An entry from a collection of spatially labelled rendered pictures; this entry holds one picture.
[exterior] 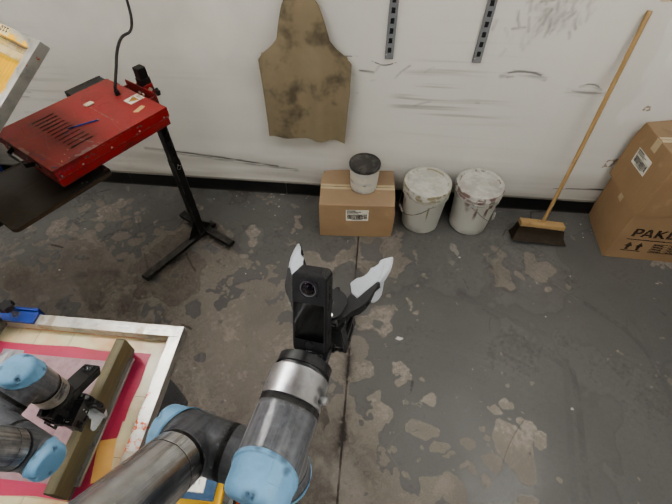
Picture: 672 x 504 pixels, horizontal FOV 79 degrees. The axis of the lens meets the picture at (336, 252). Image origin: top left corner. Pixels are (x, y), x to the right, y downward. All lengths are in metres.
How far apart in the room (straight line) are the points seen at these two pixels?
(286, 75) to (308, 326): 2.17
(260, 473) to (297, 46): 2.28
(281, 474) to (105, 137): 1.79
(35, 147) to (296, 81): 1.35
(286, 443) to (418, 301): 2.18
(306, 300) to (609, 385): 2.36
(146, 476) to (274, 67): 2.30
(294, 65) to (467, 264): 1.64
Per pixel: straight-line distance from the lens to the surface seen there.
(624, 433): 2.66
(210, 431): 0.61
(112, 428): 1.40
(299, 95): 2.65
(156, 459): 0.55
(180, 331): 1.42
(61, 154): 2.07
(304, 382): 0.51
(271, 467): 0.48
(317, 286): 0.49
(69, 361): 1.56
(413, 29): 2.50
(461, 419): 2.35
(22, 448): 0.99
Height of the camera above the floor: 2.16
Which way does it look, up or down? 51 degrees down
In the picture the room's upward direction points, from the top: straight up
